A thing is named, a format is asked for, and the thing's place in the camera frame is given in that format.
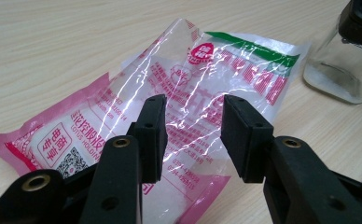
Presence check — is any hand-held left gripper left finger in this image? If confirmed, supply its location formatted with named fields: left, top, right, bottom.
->
left=79, top=93, right=168, bottom=224

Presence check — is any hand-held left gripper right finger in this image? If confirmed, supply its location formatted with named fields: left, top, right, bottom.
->
left=220, top=94, right=362, bottom=224

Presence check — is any pink and clear seasoning bag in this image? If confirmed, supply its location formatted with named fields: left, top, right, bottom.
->
left=0, top=18, right=311, bottom=224

